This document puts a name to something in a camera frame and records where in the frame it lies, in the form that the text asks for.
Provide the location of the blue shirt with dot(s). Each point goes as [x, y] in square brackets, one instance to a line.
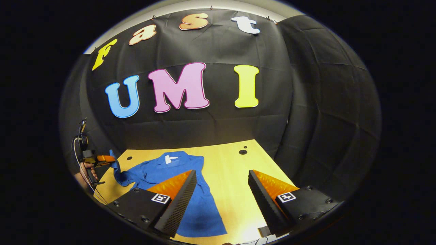
[201, 207]

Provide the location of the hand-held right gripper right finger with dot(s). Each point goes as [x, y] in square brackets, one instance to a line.
[265, 207]

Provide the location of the row of small cloth clips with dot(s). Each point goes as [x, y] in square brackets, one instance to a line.
[211, 7]

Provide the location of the black backdrop cloth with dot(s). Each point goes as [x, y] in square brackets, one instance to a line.
[221, 126]

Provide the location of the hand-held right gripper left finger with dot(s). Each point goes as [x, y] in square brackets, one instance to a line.
[178, 207]

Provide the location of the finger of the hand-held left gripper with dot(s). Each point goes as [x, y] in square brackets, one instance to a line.
[104, 159]

